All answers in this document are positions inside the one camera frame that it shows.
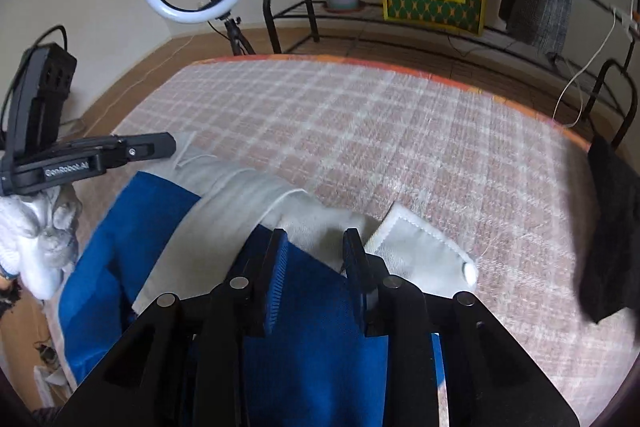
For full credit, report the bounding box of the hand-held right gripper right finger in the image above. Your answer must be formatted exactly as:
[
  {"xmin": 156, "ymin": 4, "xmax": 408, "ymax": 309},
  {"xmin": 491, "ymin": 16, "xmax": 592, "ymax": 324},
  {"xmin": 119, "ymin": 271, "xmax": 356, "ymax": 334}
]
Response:
[{"xmin": 342, "ymin": 229, "xmax": 581, "ymax": 427}]

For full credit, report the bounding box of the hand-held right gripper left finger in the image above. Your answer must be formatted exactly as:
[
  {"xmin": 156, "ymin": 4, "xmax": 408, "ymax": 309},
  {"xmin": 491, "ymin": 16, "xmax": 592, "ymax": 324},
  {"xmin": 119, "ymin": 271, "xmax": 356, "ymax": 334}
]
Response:
[{"xmin": 52, "ymin": 229, "xmax": 290, "ymax": 427}]

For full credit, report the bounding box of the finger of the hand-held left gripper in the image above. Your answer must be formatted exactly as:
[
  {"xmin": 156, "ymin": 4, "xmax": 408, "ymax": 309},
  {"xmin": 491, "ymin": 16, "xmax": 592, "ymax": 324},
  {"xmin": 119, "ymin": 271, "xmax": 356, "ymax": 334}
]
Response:
[{"xmin": 115, "ymin": 132, "xmax": 177, "ymax": 164}]

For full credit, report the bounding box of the white and blue jacket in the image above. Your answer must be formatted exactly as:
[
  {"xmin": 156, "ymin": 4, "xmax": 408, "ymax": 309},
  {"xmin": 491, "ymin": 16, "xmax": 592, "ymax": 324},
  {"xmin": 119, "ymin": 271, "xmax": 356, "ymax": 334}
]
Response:
[{"xmin": 57, "ymin": 129, "xmax": 478, "ymax": 427}]

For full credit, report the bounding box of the person's left hand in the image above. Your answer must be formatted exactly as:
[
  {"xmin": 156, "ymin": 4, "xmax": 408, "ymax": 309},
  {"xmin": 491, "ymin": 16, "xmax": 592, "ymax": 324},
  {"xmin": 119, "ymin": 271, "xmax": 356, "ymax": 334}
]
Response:
[{"xmin": 0, "ymin": 184, "xmax": 83, "ymax": 300}]

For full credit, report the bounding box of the pink plaid blanket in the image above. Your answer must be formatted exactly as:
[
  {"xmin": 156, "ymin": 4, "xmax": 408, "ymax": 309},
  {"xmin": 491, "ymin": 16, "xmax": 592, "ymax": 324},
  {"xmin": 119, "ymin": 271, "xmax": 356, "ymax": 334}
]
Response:
[{"xmin": 77, "ymin": 57, "xmax": 633, "ymax": 408}]

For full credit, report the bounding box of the black cloth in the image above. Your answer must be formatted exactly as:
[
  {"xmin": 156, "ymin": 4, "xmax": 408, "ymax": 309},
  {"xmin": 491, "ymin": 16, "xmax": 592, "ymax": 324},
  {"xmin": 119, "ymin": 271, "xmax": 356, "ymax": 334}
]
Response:
[{"xmin": 575, "ymin": 134, "xmax": 638, "ymax": 323}]

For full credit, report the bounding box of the white power adapter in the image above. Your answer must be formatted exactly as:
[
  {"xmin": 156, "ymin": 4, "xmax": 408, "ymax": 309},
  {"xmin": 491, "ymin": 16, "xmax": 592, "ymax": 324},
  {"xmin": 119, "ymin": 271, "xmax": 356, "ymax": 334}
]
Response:
[{"xmin": 612, "ymin": 6, "xmax": 640, "ymax": 38}]

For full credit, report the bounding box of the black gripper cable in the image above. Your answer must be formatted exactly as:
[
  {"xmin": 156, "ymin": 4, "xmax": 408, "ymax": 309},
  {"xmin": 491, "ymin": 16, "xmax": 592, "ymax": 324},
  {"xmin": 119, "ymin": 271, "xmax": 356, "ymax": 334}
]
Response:
[{"xmin": 0, "ymin": 24, "xmax": 68, "ymax": 108}]

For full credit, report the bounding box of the white power cable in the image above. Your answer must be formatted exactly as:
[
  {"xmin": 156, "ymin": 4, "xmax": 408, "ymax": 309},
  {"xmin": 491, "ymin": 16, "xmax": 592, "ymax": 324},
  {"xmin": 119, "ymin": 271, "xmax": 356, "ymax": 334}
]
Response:
[{"xmin": 552, "ymin": 4, "xmax": 621, "ymax": 128}]

